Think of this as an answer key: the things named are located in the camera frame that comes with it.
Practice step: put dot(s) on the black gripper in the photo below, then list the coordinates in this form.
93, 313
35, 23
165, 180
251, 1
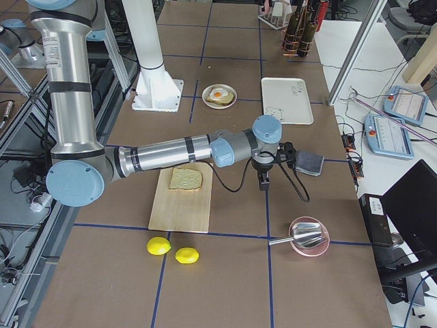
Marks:
262, 167

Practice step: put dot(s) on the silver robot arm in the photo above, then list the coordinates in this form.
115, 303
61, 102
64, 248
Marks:
82, 167

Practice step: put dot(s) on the white bear tray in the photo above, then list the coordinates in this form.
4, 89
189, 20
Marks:
287, 100

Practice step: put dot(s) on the grey folded cloth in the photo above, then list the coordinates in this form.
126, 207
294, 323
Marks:
309, 163

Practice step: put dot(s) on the metal scoop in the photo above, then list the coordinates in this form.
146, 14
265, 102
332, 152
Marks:
304, 235

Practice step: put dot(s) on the pink bowl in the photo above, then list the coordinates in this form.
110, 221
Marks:
314, 251

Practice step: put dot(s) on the fried egg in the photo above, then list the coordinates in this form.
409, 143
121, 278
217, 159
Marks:
217, 93

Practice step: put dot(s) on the wooden cutting board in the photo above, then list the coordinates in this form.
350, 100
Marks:
182, 211

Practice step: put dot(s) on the white round plate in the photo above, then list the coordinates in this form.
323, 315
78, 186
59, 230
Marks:
207, 90

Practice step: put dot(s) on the yellow lemon right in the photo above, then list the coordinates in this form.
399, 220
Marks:
187, 255

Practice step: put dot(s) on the yellow lemon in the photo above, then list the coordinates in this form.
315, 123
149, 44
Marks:
158, 246
187, 255

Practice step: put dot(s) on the black desktop box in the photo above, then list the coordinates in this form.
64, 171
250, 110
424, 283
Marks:
376, 220

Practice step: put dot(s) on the blue teach pendant near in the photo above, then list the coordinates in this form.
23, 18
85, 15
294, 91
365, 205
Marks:
386, 137

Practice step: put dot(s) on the blue teach pendant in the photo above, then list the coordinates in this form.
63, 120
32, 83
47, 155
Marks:
386, 137
407, 105

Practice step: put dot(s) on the yellow lemon left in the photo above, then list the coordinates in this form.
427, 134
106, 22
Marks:
158, 246

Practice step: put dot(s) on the dark green wine bottle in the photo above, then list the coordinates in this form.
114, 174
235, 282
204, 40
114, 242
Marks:
297, 19

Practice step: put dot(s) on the black monitor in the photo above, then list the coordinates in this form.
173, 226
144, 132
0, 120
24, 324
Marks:
411, 206

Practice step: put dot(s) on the blue teach pendant far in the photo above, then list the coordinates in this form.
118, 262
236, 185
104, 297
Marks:
407, 105

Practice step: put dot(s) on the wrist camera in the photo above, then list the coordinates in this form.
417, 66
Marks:
287, 154

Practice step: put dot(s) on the copper wire bottle rack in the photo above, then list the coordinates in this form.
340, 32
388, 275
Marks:
291, 42

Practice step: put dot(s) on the white pedestal column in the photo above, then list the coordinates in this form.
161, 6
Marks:
155, 90

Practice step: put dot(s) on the aluminium frame post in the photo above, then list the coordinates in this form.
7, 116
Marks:
370, 19

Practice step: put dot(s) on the white wire cup rack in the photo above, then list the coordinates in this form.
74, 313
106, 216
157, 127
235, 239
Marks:
276, 13

